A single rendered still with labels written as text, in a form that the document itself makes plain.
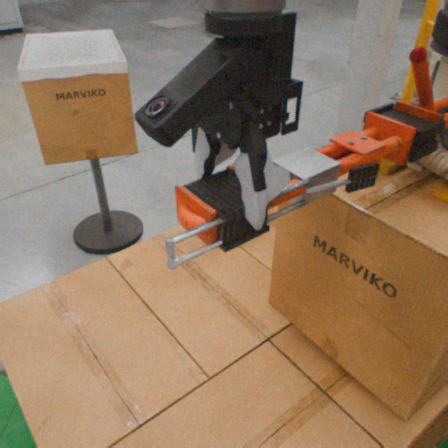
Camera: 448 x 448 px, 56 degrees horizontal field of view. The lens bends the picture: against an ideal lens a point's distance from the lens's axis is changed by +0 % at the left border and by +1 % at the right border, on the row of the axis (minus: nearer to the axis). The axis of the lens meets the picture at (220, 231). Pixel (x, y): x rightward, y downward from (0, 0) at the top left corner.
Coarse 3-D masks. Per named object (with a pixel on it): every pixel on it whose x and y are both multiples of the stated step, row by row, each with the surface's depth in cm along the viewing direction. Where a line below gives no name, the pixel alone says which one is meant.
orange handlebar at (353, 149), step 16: (368, 128) 65; (336, 144) 60; (352, 144) 59; (368, 144) 59; (384, 144) 59; (400, 144) 62; (336, 160) 61; (352, 160) 57; (368, 160) 59; (192, 224) 46
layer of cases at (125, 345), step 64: (128, 256) 143; (256, 256) 143; (0, 320) 121; (64, 320) 121; (128, 320) 121; (192, 320) 121; (256, 320) 121; (64, 384) 104; (128, 384) 104; (192, 384) 104; (256, 384) 104; (320, 384) 104
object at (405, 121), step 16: (368, 112) 65; (384, 112) 68; (400, 112) 68; (416, 112) 67; (432, 112) 65; (384, 128) 64; (400, 128) 62; (416, 128) 63; (432, 128) 62; (416, 144) 63; (432, 144) 64; (400, 160) 63; (416, 160) 64
